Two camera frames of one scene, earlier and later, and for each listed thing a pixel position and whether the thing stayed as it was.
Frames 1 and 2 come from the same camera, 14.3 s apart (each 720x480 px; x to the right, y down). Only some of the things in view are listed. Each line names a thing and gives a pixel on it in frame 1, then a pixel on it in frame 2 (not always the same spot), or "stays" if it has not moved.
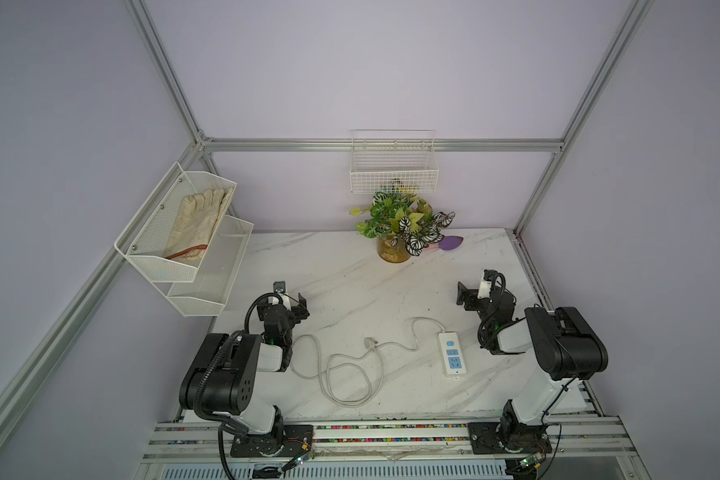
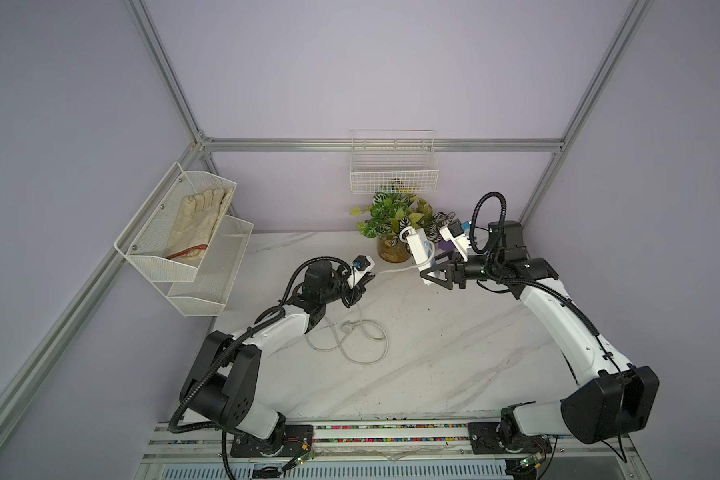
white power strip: (452, 354) to (421, 252)
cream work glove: (198, 216) stays
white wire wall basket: (394, 161) stays
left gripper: (298, 311) to (356, 290)
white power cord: (370, 349) to (415, 268)
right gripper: (470, 295) to (449, 284)
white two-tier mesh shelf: (186, 244) stays
